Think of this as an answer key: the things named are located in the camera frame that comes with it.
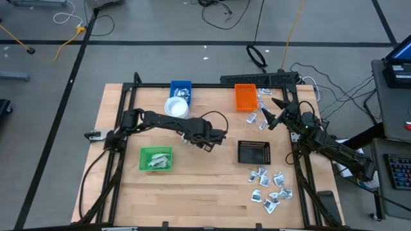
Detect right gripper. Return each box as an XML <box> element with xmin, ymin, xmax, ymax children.
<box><xmin>261</xmin><ymin>98</ymin><xmax>304</xmax><ymax>131</ymax></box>

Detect orange plastic basket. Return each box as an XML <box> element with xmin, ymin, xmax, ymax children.
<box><xmin>234</xmin><ymin>83</ymin><xmax>258</xmax><ymax>112</ymax></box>

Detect Lysol wipes canister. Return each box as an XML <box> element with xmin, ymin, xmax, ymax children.
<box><xmin>164</xmin><ymin>96</ymin><xmax>191</xmax><ymax>120</ymax></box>

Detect black perforated strip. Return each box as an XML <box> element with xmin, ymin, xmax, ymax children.
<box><xmin>220</xmin><ymin>71</ymin><xmax>300</xmax><ymax>86</ymax></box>

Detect black plastic basket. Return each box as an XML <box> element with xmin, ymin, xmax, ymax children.
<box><xmin>237</xmin><ymin>140</ymin><xmax>272</xmax><ymax>166</ymax></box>

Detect blue plastic basket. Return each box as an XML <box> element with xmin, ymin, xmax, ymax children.
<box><xmin>169</xmin><ymin>80</ymin><xmax>193</xmax><ymax>107</ymax></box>

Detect green plastic basket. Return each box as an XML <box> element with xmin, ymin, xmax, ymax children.
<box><xmin>138</xmin><ymin>146</ymin><xmax>174</xmax><ymax>172</ymax></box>

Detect black cart leg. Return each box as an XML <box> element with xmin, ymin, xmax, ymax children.
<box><xmin>342</xmin><ymin>121</ymin><xmax>386</xmax><ymax>151</ymax></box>

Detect black tablet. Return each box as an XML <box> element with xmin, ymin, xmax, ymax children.
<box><xmin>317</xmin><ymin>190</ymin><xmax>344</xmax><ymax>226</ymax></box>

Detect grey cart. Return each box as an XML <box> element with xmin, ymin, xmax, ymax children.
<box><xmin>371</xmin><ymin>59</ymin><xmax>411</xmax><ymax>142</ymax></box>

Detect black laptop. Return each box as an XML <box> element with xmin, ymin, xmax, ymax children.
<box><xmin>382</xmin><ymin>42</ymin><xmax>411</xmax><ymax>90</ymax></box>

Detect black keyboard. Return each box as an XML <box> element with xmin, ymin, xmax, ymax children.
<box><xmin>383</xmin><ymin>153</ymin><xmax>411</xmax><ymax>191</ymax></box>

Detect grey desk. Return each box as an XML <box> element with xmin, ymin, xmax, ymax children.
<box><xmin>370</xmin><ymin>137</ymin><xmax>411</xmax><ymax>221</ymax></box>

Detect grey floor base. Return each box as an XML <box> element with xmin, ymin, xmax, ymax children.
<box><xmin>0</xmin><ymin>71</ymin><xmax>31</xmax><ymax>82</ymax></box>
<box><xmin>6</xmin><ymin>0</ymin><xmax>68</xmax><ymax>8</ymax></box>

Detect black chair base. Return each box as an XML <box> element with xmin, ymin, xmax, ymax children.
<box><xmin>0</xmin><ymin>98</ymin><xmax>13</xmax><ymax>118</ymax></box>

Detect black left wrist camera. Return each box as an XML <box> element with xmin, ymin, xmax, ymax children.
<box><xmin>210</xmin><ymin>128</ymin><xmax>227</xmax><ymax>140</ymax></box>

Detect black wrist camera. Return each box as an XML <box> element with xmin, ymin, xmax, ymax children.
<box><xmin>300</xmin><ymin>111</ymin><xmax>320</xmax><ymax>133</ymax></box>
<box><xmin>210</xmin><ymin>128</ymin><xmax>227</xmax><ymax>140</ymax></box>

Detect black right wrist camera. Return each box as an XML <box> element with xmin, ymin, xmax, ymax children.
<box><xmin>300</xmin><ymin>111</ymin><xmax>320</xmax><ymax>133</ymax></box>

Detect black hanging cable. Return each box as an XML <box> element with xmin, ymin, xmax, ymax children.
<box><xmin>245</xmin><ymin>0</ymin><xmax>268</xmax><ymax>73</ymax></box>

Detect thick yellow hanging cable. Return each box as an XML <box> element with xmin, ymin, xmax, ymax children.
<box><xmin>281</xmin><ymin>0</ymin><xmax>306</xmax><ymax>72</ymax></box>

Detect black desk cables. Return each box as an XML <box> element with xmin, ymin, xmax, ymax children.
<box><xmin>288</xmin><ymin>62</ymin><xmax>386</xmax><ymax>123</ymax></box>

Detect metal clamp bracket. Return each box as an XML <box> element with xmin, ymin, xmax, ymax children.
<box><xmin>83</xmin><ymin>129</ymin><xmax>104</xmax><ymax>142</ymax></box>

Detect black arm base cable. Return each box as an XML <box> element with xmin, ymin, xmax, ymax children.
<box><xmin>78</xmin><ymin>148</ymin><xmax>110</xmax><ymax>221</ymax></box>

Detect black cable tangle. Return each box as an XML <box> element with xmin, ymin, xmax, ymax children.
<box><xmin>191</xmin><ymin>0</ymin><xmax>252</xmax><ymax>31</ymax></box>

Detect black floor cable loop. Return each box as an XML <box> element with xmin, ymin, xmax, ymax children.
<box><xmin>83</xmin><ymin>6</ymin><xmax>116</xmax><ymax>37</ymax></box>

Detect yellow floor cable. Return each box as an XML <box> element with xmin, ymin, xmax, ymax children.
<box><xmin>0</xmin><ymin>24</ymin><xmax>87</xmax><ymax>62</ymax></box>

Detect white floor cable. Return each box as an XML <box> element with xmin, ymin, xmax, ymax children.
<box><xmin>52</xmin><ymin>0</ymin><xmax>84</xmax><ymax>27</ymax></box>

